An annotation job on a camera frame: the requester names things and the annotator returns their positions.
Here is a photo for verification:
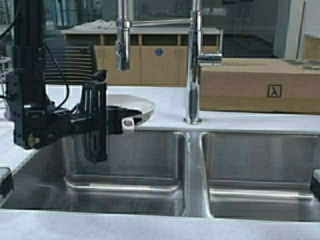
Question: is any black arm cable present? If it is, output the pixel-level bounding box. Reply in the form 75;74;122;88
0;7;70;111

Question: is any chrome pull-down kitchen faucet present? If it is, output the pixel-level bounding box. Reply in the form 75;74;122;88
115;0;223;125

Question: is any wooden background shelf counter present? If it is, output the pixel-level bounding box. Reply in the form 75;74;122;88
61;26;221;87

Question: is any brown cardboard box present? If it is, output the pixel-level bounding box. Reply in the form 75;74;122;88
200;58;320;115

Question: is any black left base bracket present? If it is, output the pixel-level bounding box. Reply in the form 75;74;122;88
0;167;14;207

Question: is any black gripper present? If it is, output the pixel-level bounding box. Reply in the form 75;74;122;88
47;69;142;163

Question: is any white crumpled cloth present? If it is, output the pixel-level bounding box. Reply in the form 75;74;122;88
83;19;116;29

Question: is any white wire cart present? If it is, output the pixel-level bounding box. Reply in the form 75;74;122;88
0;55;13;121

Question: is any black mesh office chair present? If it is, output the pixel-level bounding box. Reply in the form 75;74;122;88
44;39;108;85

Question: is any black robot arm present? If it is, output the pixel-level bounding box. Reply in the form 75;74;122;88
6;0;143;163

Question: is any stainless steel double sink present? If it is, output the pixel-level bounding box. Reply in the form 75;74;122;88
1;130;320;222

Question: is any white frying pan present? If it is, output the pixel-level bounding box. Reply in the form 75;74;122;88
106;94;156;133

